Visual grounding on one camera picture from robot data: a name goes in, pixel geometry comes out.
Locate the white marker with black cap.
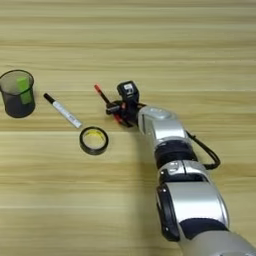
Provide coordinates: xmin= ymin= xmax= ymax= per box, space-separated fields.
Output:
xmin=43 ymin=92 xmax=83 ymax=129

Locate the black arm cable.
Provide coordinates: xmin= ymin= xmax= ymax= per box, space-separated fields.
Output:
xmin=185 ymin=130 xmax=222 ymax=171

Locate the black tape roll yellow core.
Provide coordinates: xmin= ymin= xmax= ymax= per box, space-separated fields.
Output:
xmin=79 ymin=126 xmax=110 ymax=156

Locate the green eraser block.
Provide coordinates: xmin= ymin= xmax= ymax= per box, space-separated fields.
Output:
xmin=16 ymin=76 xmax=33 ymax=105

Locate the red marker pen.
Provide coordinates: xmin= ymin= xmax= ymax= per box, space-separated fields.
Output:
xmin=93 ymin=83 xmax=125 ymax=126

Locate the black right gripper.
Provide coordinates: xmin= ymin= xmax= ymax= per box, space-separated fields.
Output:
xmin=105 ymin=99 xmax=146 ymax=129

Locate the black mesh pen cup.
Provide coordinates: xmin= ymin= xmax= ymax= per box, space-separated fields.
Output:
xmin=0 ymin=69 xmax=36 ymax=119

